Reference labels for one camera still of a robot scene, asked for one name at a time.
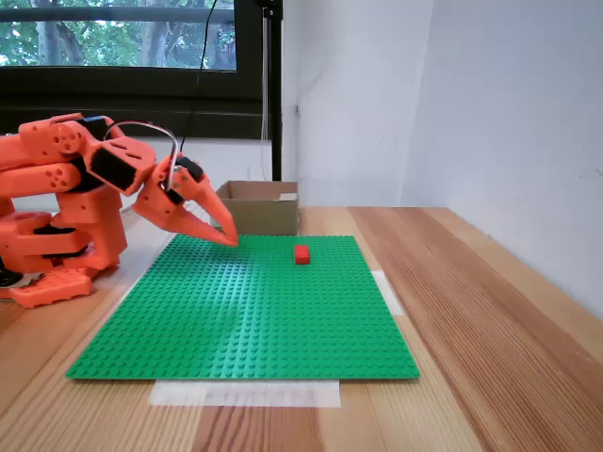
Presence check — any open cardboard box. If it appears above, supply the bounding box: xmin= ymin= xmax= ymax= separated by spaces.
xmin=209 ymin=180 xmax=302 ymax=236

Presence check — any green lego baseplate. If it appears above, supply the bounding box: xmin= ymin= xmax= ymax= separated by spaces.
xmin=65 ymin=234 xmax=420 ymax=380

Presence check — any black table clamp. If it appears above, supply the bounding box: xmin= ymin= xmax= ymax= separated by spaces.
xmin=0 ymin=266 xmax=24 ymax=289

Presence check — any translucent tape strip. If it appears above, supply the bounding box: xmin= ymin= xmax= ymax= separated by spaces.
xmin=148 ymin=379 xmax=341 ymax=409
xmin=370 ymin=269 xmax=405 ymax=317

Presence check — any arm servo wire bundle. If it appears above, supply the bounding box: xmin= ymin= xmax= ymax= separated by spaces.
xmin=104 ymin=120 xmax=183 ymax=189

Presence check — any black window frame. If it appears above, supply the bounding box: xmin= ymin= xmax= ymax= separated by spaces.
xmin=0 ymin=0 xmax=265 ymax=141

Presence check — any thin black hanging cable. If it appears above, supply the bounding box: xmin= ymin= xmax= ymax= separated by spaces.
xmin=180 ymin=0 xmax=219 ymax=143

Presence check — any white blind cord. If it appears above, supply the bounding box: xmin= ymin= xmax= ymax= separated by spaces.
xmin=260 ymin=7 xmax=270 ymax=141

